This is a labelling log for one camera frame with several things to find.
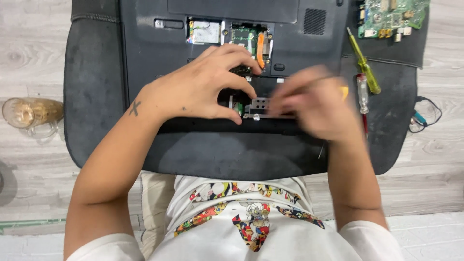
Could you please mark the person's left hand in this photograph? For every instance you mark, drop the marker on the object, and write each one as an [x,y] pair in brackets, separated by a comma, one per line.
[188,90]

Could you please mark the person's right fingers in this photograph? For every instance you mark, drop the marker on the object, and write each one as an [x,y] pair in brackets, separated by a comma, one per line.
[293,94]

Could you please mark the black laptop underside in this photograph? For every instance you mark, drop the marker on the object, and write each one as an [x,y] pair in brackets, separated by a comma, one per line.
[152,54]

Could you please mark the white printed shirt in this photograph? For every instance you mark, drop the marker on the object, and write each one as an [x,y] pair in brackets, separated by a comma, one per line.
[210,246]

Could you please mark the clear red tester screwdriver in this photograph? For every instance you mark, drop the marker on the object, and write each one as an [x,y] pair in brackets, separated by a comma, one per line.
[362,94]

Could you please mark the green circuit board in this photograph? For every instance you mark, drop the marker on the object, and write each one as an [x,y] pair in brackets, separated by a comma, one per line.
[391,16]

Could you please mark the glass mug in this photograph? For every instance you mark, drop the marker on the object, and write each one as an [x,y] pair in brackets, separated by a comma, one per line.
[32,114]

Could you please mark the orange strip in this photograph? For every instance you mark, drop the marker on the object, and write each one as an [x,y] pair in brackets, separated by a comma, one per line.
[260,50]

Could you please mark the green pipe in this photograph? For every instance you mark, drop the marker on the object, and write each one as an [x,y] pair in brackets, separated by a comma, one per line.
[29,222]

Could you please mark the thin metal pin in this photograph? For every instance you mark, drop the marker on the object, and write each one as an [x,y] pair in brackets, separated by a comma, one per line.
[321,151]

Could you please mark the silver metal bracket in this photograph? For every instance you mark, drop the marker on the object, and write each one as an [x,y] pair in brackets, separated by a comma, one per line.
[259,106]

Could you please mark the person's right hand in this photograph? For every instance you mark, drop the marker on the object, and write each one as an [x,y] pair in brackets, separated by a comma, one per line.
[319,108]

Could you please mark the large black work mat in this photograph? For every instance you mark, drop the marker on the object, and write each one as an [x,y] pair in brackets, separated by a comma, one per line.
[94,94]

